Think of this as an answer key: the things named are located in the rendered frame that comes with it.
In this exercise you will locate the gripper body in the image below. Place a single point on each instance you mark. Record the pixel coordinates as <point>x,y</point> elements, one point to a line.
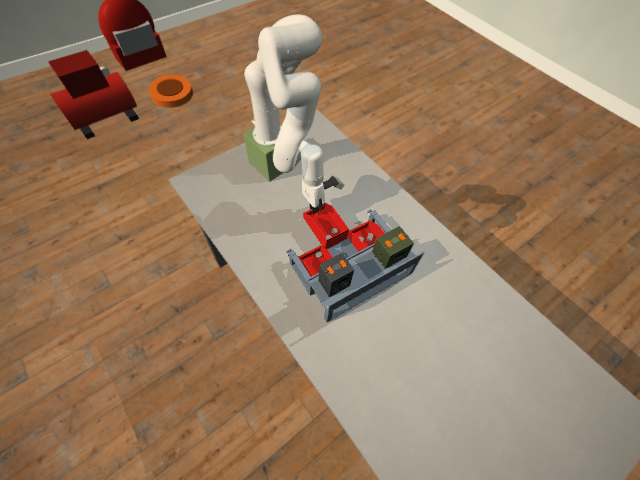
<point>313,193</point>

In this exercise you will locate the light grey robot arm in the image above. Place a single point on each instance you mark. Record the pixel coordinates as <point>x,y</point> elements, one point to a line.
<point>288,45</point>

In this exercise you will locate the grey metal shelf rack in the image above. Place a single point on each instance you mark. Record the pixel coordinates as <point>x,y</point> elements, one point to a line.
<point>366,268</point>

